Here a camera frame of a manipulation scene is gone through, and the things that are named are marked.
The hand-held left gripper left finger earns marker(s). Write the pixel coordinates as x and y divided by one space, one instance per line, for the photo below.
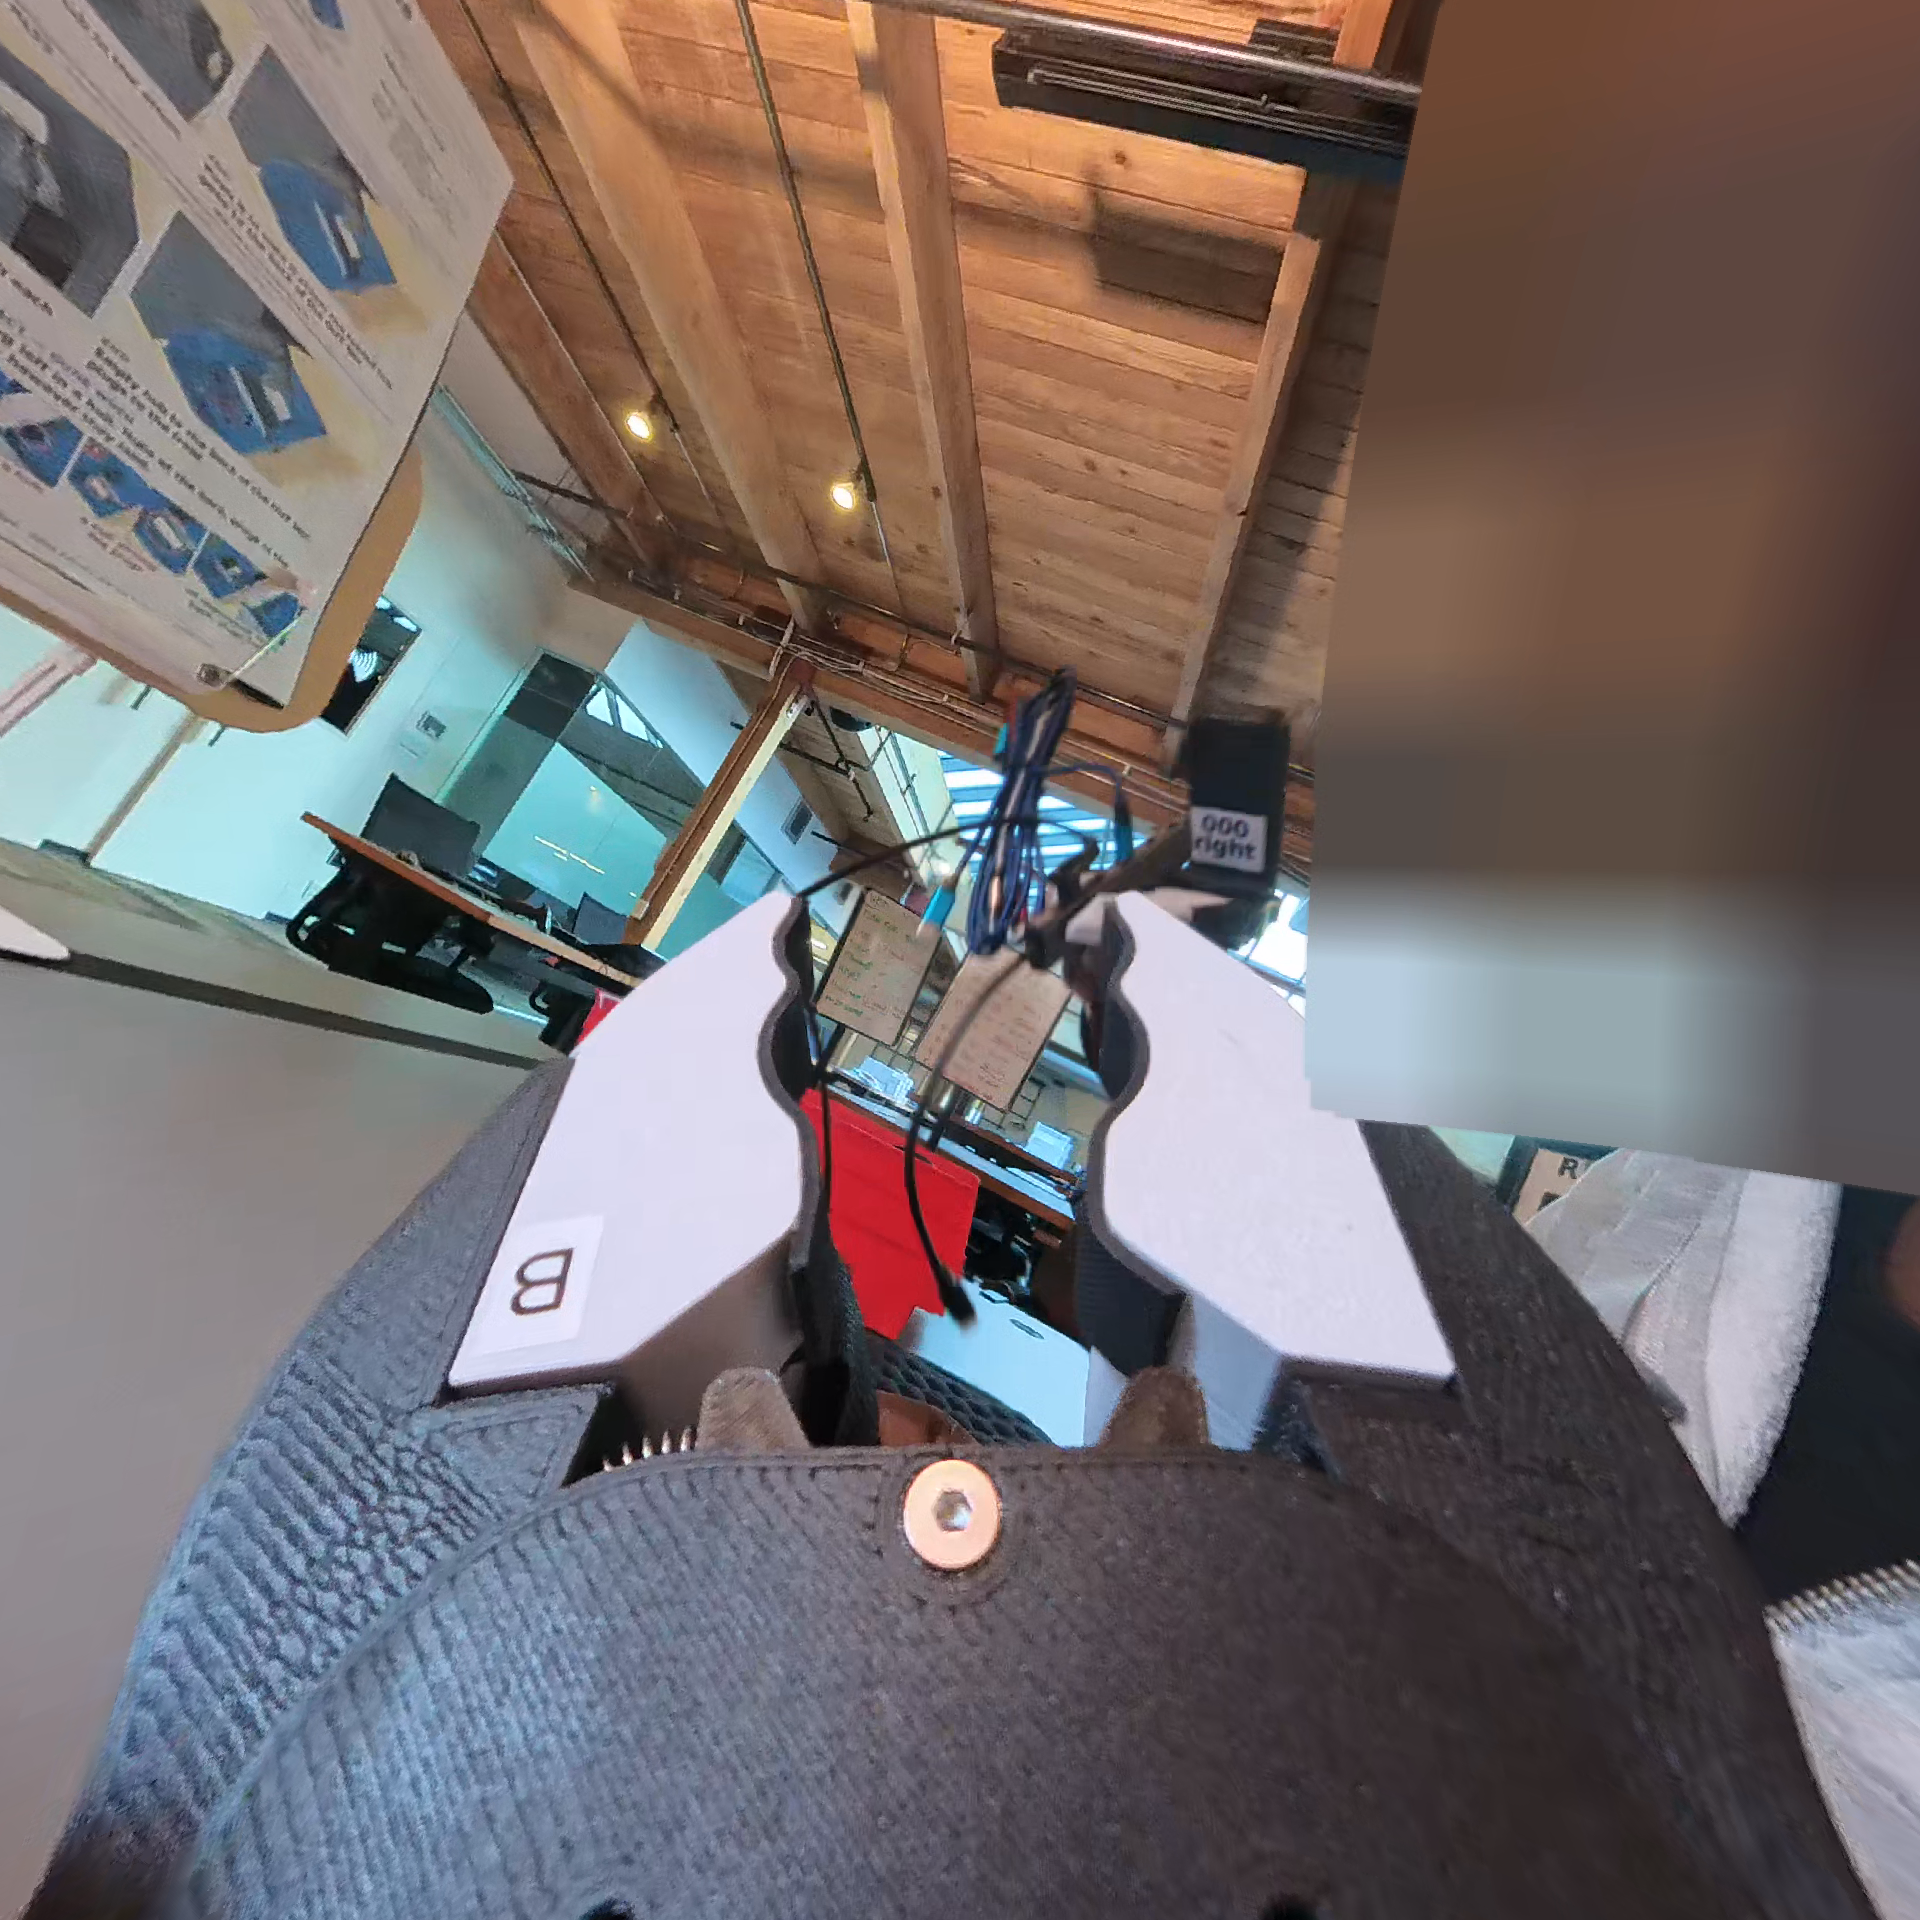
646 1172

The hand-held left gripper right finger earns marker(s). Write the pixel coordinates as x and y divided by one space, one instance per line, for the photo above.
1259 1184

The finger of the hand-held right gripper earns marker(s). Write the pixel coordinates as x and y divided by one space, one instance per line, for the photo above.
1119 886

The red plastic bin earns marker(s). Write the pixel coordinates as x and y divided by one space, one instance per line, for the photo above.
886 1202

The handwritten whiteboard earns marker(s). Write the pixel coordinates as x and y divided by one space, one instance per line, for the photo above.
879 967
991 1036

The black white tag sign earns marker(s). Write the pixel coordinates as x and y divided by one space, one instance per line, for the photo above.
1545 1184

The wooden office desk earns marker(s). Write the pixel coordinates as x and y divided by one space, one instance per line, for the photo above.
494 911

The black office chair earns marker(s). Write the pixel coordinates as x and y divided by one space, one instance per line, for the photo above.
375 932

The black computer monitor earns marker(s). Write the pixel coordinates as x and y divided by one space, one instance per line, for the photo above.
422 827

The phone icon glass door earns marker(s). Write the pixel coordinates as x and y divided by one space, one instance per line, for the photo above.
370 669

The black ceiling fixture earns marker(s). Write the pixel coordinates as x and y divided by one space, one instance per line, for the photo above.
1200 84

